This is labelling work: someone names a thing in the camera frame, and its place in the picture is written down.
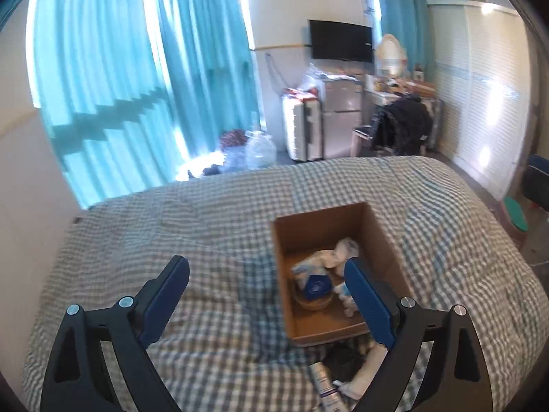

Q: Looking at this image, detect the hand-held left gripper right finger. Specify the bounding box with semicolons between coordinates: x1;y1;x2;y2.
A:
343;256;500;412

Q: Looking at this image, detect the black jacket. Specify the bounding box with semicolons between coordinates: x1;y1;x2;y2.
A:
371;96;433;155

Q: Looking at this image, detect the narrow teal curtain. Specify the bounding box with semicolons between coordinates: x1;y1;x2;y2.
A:
154;0;262;159

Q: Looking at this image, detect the dark red patterned bag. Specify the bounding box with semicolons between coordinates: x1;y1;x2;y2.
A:
220;129;249;149

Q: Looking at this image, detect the black wall television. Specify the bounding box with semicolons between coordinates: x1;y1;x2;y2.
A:
309;20;374;64

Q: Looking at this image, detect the silver small fridge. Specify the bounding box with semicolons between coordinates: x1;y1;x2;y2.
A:
319;78;365;159

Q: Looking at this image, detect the white plastic packet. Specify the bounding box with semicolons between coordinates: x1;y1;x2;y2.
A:
292;251;339;282

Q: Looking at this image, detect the dark blue chair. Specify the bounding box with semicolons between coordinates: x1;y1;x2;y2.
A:
521;154;549;213

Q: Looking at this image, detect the brown cardboard box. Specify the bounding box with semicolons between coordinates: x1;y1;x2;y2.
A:
271;202;414;346

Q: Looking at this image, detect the large clear plastic bag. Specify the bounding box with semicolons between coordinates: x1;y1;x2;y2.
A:
246;131;277;170

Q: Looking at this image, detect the green round stool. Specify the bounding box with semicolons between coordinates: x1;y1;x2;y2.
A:
503;196;528;232

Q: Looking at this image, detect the blue lidded round jar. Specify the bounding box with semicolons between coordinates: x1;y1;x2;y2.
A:
302;272;333;301

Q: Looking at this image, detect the black cloth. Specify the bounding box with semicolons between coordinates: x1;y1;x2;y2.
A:
322;343;367;382

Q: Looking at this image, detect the wide teal curtain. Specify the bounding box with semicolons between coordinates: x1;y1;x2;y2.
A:
32;0;181;209

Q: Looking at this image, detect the blue checkered blanket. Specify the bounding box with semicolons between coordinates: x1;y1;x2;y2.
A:
23;154;543;412

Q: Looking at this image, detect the small white bottles pack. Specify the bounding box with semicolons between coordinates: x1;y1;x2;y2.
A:
337;283;359;316

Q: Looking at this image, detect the white tube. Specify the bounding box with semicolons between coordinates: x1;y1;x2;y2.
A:
309;361;344;412

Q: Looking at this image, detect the oval white vanity mirror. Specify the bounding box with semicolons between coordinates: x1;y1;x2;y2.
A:
376;33;406;79

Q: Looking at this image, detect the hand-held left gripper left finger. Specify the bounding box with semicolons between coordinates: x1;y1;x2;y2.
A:
40;255;190;412

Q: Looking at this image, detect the short teal curtain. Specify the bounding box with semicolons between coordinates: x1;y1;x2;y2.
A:
371;0;430;78

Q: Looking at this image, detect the wooden bowl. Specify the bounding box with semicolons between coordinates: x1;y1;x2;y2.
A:
293;281;337;311

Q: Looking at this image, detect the cluttered dressing desk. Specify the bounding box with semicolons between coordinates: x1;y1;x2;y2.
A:
364;73;442;108

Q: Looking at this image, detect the white suitcase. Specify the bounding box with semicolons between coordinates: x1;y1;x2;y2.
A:
282;94;322;161

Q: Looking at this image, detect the white wardrobe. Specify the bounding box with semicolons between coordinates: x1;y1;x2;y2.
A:
427;0;533;200

